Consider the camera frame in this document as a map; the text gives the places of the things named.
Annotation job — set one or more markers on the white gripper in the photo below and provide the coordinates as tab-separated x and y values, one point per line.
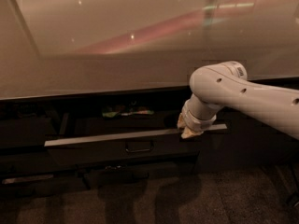
196	122

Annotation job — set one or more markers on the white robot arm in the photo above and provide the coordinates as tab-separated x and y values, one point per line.
221	85

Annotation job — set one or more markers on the dark left middle drawer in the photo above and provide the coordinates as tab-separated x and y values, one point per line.
40	162

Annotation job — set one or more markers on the dark left top drawer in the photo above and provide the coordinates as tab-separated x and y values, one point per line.
25	132

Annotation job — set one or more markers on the dark left bottom drawer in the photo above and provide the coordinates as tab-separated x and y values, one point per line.
41	185

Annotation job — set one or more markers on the green snack bag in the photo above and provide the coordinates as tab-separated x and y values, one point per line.
112	112

